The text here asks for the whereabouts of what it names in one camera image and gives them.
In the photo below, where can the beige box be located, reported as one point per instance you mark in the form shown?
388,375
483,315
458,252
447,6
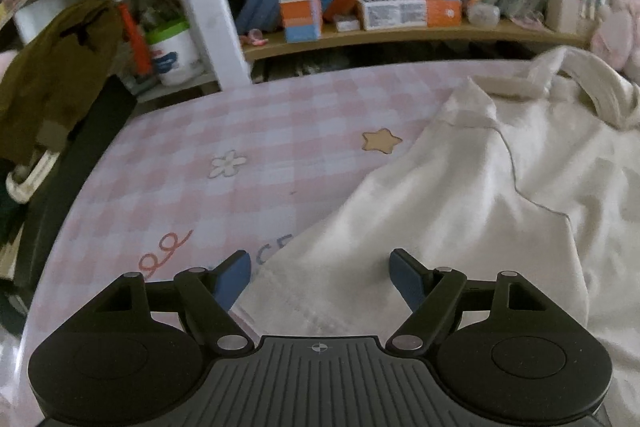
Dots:
562,11

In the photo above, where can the cream white garment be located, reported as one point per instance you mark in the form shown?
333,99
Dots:
475,207

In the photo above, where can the small white box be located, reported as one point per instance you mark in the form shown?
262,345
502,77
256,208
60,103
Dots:
347,25

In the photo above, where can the small translucent container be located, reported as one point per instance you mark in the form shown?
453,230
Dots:
482,14

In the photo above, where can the pink plush toy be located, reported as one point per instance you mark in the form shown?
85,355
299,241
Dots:
615,37

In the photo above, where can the pink printed bed sheet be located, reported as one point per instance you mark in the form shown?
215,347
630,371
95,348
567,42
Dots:
250,122

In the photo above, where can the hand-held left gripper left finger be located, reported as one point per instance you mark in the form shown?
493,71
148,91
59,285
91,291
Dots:
235,279

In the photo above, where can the white jar green lid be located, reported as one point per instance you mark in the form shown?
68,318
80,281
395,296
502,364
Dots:
175,57

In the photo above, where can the pink white packet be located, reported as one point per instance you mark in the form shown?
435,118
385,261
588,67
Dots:
526,21

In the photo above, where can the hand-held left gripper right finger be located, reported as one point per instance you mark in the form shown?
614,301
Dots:
405,279

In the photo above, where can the pink hair clip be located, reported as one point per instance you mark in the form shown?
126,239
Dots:
254,38

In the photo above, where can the black chair back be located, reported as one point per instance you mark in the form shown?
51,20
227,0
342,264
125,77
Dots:
75,167

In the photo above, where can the olive brown jacket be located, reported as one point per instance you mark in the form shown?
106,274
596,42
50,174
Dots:
55,72

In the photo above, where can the short white orange box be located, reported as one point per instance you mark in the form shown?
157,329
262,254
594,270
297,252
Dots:
395,12

